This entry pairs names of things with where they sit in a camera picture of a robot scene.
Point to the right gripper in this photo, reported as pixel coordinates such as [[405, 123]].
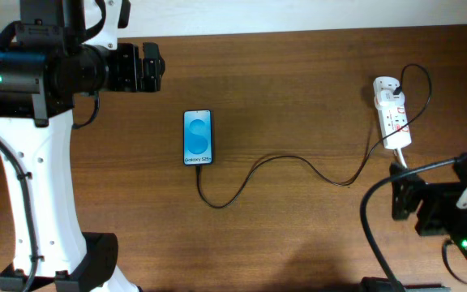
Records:
[[422, 210]]

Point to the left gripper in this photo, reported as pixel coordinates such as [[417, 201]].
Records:
[[130, 78]]

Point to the blue Galaxy smartphone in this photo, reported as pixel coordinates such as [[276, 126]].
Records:
[[197, 137]]

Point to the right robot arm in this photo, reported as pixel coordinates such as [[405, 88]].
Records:
[[458, 234]]

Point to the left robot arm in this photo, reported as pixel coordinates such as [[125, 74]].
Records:
[[55, 50]]

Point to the white USB charger plug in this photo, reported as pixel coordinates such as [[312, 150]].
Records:
[[385, 96]]

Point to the white power strip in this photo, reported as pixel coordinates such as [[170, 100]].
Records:
[[394, 130]]

